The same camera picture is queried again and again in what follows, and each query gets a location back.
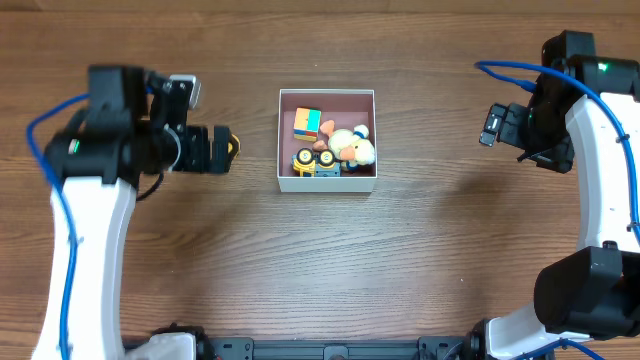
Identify yellow grey toy truck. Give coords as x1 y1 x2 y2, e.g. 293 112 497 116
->
291 148 341 177

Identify white square cardboard box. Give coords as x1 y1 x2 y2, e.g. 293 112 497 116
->
276 89 378 193

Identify multicoloured puzzle cube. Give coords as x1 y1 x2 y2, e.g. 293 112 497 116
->
293 107 321 142

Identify yellow round gear toy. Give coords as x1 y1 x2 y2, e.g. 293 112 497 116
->
228 133 240 161

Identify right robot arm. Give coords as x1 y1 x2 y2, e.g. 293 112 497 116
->
447 30 639 359

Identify white plush duck toy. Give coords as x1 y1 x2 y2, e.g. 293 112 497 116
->
312 120 376 172

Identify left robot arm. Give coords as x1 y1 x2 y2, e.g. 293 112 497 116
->
28 65 240 359

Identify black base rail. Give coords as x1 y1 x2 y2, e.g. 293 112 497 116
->
113 336 556 360

